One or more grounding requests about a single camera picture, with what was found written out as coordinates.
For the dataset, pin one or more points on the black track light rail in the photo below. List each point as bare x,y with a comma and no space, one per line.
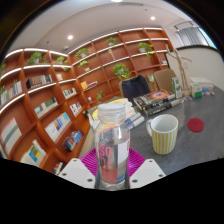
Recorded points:
183,24

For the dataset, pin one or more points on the yellow striped white mug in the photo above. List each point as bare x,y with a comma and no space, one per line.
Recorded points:
165,136

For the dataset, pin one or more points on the green and white box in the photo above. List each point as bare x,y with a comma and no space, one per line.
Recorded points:
196,90

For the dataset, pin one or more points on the stack of dark books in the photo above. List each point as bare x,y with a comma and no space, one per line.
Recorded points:
155,100

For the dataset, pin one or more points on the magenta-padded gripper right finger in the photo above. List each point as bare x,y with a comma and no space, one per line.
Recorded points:
148,171

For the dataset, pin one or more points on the grey window curtain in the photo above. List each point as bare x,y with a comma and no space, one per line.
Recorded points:
191,36

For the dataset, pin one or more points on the wooden shelf unit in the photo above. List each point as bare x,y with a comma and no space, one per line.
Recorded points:
36,100

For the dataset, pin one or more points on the flat round red coaster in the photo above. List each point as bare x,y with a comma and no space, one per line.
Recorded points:
195,125

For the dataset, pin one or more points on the clear plastic water bottle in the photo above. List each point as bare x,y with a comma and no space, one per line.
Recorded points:
111,140

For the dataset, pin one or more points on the green and white carton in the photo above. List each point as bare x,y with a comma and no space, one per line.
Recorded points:
176,88

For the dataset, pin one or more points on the stack of colourful books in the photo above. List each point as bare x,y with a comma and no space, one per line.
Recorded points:
135,118

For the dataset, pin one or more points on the dark blue chair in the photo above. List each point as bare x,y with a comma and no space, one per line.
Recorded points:
135,87

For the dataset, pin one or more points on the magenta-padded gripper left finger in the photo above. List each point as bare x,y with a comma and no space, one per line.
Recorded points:
76,171

